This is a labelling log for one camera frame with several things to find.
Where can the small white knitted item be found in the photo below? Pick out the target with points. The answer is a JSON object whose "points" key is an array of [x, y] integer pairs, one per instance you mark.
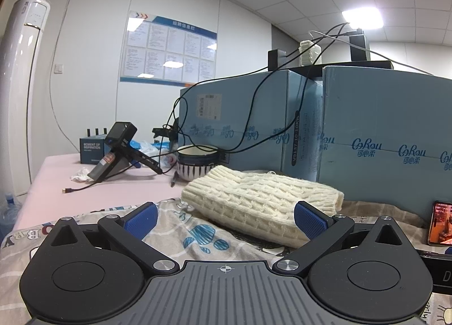
{"points": [[309, 52]]}

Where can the black router antennas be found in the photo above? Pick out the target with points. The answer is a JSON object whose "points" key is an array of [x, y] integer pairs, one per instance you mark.
{"points": [[96, 132]]}

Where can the striped ceramic bowl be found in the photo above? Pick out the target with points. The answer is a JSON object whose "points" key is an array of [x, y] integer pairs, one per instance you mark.
{"points": [[197, 164]]}

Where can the wall notice board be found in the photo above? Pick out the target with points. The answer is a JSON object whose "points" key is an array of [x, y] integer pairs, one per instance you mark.
{"points": [[166, 49]]}

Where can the black clamp device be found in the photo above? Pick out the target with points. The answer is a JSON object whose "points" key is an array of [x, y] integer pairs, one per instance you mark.
{"points": [[163, 133]]}

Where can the printed beige bed sheet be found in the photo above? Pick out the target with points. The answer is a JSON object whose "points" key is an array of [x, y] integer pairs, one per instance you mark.
{"points": [[197, 236]]}

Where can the black stand on board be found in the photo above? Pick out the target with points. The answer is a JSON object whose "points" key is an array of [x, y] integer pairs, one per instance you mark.
{"points": [[358, 63]]}

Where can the ceiling light panel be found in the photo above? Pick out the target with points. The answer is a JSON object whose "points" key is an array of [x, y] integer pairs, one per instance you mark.
{"points": [[361, 17]]}

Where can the white wall switch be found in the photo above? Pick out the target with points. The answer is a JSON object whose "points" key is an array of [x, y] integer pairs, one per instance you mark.
{"points": [[59, 68]]}

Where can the large blue cardboard box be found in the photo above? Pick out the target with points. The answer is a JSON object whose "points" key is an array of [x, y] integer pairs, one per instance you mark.
{"points": [[243, 113], [385, 116]]}

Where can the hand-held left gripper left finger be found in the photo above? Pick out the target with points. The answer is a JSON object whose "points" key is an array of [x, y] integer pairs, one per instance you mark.
{"points": [[141, 220]]}

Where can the white tower air conditioner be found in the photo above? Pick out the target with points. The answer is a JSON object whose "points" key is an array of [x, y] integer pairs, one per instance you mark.
{"points": [[21, 92]]}

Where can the smartphone with lit screen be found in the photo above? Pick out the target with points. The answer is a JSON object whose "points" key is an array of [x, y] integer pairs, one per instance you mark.
{"points": [[441, 222]]}

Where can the small dark blue box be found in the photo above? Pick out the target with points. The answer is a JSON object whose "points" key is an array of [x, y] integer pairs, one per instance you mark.
{"points": [[92, 150]]}

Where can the black power adapter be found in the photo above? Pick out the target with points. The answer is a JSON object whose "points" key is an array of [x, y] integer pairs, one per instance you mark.
{"points": [[276, 59]]}

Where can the spare gripper with camera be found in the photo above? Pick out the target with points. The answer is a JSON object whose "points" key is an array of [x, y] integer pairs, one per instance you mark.
{"points": [[118, 155]]}

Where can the crumpled white tissue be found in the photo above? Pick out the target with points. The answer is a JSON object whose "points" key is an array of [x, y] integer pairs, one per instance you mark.
{"points": [[80, 175]]}

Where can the clear water jug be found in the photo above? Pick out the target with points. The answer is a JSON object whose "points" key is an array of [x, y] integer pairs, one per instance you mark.
{"points": [[9, 213]]}

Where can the blue and white plastic bags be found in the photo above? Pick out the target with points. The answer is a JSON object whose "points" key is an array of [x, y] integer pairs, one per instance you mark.
{"points": [[152, 150]]}

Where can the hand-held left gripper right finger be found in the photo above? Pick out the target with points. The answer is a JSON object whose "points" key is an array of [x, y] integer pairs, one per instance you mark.
{"points": [[310, 222]]}

